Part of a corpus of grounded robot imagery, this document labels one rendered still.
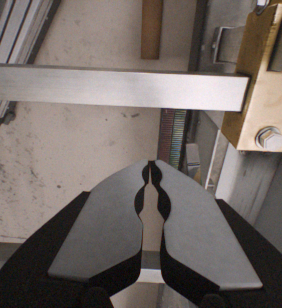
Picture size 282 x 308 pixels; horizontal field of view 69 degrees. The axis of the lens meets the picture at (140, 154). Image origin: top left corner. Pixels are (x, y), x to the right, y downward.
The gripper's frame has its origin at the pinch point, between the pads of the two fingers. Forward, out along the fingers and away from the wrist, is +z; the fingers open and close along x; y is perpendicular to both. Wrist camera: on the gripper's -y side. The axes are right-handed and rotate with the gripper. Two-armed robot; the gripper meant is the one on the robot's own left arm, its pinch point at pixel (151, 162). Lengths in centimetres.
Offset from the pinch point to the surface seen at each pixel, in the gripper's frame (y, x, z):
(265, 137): 0.1, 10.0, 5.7
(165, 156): 11.1, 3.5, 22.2
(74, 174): 64, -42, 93
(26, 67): -4.5, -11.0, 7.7
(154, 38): -10, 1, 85
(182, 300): 41.2, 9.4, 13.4
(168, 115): 3.5, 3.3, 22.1
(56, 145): 45, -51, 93
